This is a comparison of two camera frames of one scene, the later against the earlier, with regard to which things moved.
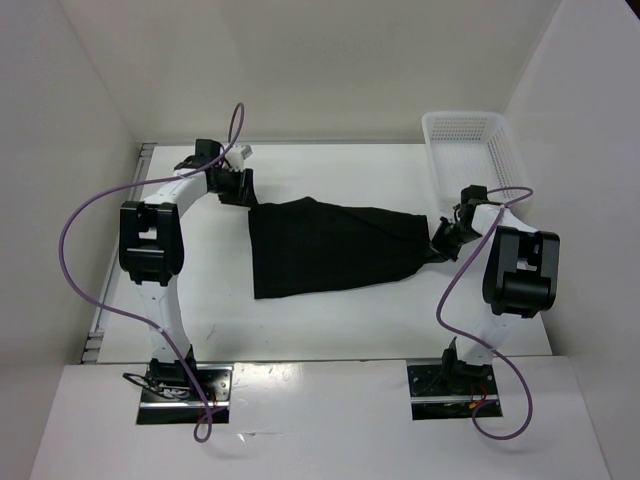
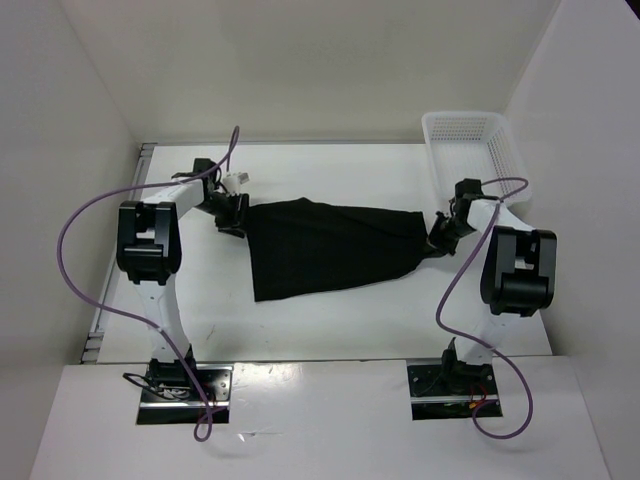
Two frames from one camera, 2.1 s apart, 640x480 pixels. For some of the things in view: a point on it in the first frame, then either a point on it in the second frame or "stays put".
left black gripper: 244,196 to 235,224
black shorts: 304,244 stays put
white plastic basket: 470,148 stays put
